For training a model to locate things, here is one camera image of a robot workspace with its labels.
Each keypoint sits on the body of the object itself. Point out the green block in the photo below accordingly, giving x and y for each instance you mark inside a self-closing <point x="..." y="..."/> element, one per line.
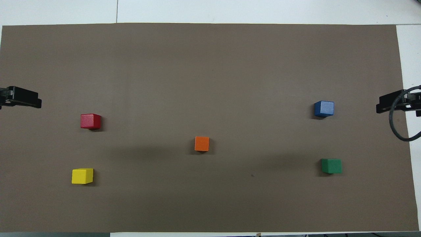
<point x="331" y="166"/>

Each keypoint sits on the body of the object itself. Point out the brown table mat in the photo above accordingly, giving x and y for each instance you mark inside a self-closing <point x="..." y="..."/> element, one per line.
<point x="210" y="82"/>

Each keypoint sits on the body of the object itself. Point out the orange block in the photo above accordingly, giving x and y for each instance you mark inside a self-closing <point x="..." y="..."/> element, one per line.
<point x="202" y="144"/>

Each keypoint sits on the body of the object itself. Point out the red block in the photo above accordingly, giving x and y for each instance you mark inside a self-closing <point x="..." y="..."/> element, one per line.
<point x="90" y="121"/>

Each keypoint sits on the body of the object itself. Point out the blue block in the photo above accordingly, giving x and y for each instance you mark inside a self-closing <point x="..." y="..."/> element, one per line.
<point x="324" y="108"/>

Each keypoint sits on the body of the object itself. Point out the yellow block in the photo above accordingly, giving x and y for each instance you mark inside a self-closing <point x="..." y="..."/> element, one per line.
<point x="82" y="176"/>

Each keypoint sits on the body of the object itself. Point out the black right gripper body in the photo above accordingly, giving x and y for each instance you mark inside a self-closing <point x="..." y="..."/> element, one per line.
<point x="416" y="103"/>

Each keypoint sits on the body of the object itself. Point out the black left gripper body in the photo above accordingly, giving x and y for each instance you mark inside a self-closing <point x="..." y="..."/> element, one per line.
<point x="3" y="98"/>

